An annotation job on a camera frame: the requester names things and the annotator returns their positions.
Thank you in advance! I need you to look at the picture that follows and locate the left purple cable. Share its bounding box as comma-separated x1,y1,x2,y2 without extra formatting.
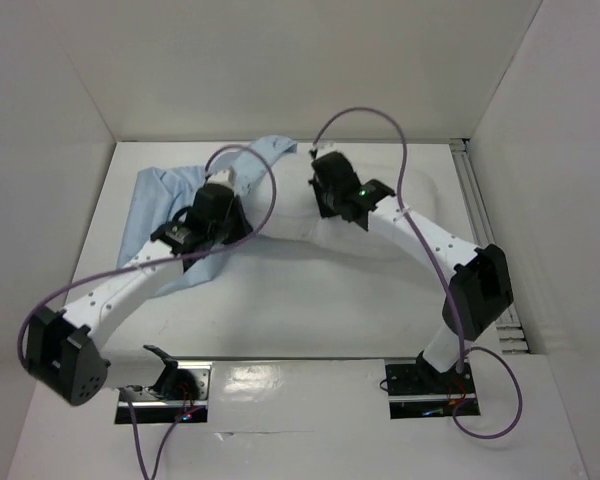
18,144,279,480

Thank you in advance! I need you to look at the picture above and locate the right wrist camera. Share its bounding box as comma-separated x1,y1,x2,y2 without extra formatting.
308,143,334,159

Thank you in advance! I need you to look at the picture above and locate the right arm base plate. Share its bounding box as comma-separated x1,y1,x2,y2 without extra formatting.
379,358,480,419

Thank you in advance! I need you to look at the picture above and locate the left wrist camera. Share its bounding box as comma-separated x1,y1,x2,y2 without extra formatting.
206,167,239,196

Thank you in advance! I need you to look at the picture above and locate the purple cable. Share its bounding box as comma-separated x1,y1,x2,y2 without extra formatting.
18,144,279,480
312,107,525,440

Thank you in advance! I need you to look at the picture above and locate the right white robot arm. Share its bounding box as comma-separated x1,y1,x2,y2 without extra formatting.
309,149,514,392

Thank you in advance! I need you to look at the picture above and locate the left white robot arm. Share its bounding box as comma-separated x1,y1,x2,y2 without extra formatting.
24,181,252,406

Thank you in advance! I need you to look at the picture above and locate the light blue pillowcase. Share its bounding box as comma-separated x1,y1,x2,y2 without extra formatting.
117,150,268,298

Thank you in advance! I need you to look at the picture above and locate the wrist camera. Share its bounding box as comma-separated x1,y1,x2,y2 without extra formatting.
206,167,239,196
308,143,334,159

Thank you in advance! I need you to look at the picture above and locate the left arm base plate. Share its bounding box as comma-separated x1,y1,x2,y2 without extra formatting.
114,359,212,425

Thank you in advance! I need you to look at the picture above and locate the white pillow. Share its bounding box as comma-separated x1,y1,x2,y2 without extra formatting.
236,150,421,260

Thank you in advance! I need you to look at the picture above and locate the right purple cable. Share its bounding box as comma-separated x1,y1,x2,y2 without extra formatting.
312,107,525,440

